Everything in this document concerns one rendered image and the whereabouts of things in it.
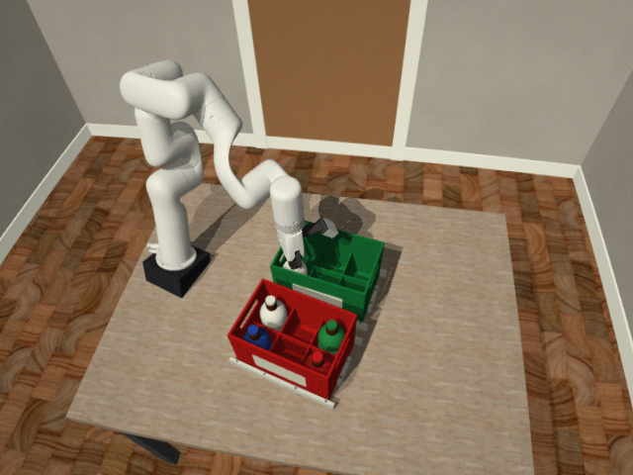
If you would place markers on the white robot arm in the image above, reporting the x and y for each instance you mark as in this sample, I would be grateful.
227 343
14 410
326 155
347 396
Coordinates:
163 143

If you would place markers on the red plastic bottle crate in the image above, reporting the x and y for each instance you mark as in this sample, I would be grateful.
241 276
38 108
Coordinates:
297 340

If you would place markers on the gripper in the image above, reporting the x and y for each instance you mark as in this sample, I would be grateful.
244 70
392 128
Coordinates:
293 247

